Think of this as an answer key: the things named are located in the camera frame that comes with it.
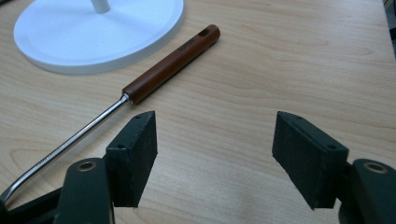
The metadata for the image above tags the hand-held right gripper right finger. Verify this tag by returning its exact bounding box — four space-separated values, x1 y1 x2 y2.
272 111 349 210

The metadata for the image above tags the steel ladle with brown handle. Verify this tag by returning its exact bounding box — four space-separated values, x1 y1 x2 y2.
0 23 221 207

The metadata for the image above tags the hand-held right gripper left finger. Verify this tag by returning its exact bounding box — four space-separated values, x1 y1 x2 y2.
104 110 159 209

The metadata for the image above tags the white utensil rack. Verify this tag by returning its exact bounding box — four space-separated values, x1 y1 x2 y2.
13 0 187 76

